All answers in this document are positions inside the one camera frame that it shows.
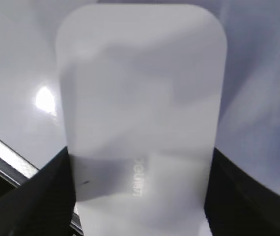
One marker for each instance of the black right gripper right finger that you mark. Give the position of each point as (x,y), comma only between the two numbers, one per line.
(238,205)

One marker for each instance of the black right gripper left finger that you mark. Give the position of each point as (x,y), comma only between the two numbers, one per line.
(41,206)

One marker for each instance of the white rectangular board eraser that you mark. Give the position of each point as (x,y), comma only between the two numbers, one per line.
(141,87)

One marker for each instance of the white board with aluminium frame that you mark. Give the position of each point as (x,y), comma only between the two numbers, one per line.
(32,129)

